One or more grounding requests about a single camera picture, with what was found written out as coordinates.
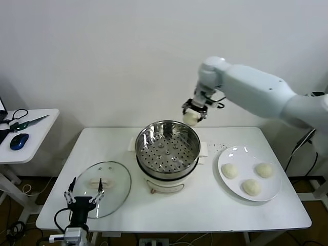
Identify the blue computer mouse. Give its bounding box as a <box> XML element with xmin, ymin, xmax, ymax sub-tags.
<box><xmin>10</xmin><ymin>133</ymin><xmax>30</xmax><ymax>151</ymax></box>

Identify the white side table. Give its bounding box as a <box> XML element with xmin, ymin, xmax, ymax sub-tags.
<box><xmin>0</xmin><ymin>109</ymin><xmax>60</xmax><ymax>221</ymax></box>

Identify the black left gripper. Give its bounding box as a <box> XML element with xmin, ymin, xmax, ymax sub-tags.
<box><xmin>64</xmin><ymin>176</ymin><xmax>105</xmax><ymax>226</ymax></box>

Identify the white floor cable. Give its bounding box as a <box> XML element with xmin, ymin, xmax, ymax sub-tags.
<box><xmin>22</xmin><ymin>176</ymin><xmax>56</xmax><ymax>197</ymax></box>

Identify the round glass pot lid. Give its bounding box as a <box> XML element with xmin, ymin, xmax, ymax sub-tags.
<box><xmin>72</xmin><ymin>161</ymin><xmax>132</xmax><ymax>219</ymax></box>

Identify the stainless steel steamer basket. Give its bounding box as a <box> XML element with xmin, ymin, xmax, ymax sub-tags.
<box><xmin>135</xmin><ymin>120</ymin><xmax>201</xmax><ymax>180</ymax></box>

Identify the large white plate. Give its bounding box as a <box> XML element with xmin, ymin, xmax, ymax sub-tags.
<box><xmin>217</xmin><ymin>145</ymin><xmax>282</xmax><ymax>203</ymax></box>

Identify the white steamed baozi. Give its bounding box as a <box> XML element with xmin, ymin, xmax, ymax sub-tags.
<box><xmin>241</xmin><ymin>178</ymin><xmax>262</xmax><ymax>197</ymax></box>
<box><xmin>182</xmin><ymin>109</ymin><xmax>202</xmax><ymax>126</ymax></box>
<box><xmin>255</xmin><ymin>162</ymin><xmax>274</xmax><ymax>179</ymax></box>
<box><xmin>221</xmin><ymin>163</ymin><xmax>239</xmax><ymax>180</ymax></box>

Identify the flat black pad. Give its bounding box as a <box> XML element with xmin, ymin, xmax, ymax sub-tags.
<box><xmin>0</xmin><ymin>129</ymin><xmax>11</xmax><ymax>146</ymax></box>

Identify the black looped cable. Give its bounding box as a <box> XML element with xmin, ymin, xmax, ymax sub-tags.
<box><xmin>0</xmin><ymin>109</ymin><xmax>29</xmax><ymax>126</ymax></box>

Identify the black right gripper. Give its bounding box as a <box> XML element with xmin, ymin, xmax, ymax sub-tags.
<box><xmin>181</xmin><ymin>88</ymin><xmax>209</xmax><ymax>121</ymax></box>

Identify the green pointed tool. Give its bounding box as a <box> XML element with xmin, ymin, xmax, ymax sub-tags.
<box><xmin>9</xmin><ymin>115</ymin><xmax>50</xmax><ymax>134</ymax></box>

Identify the black laptop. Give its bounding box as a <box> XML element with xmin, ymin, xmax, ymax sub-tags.
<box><xmin>0</xmin><ymin>96</ymin><xmax>9</xmax><ymax>124</ymax></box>

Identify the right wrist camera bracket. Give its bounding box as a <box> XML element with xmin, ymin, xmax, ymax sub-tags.
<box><xmin>206</xmin><ymin>96</ymin><xmax>227</xmax><ymax>109</ymax></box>

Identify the black floor cable bundle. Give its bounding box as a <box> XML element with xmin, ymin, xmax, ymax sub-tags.
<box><xmin>6</xmin><ymin>221</ymin><xmax>46</xmax><ymax>246</ymax></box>

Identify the steel steamer pot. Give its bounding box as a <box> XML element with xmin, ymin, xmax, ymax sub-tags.
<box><xmin>128</xmin><ymin>137</ymin><xmax>210</xmax><ymax>195</ymax></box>

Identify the black adapter with cable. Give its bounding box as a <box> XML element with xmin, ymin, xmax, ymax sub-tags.
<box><xmin>284</xmin><ymin>132</ymin><xmax>319</xmax><ymax>177</ymax></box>

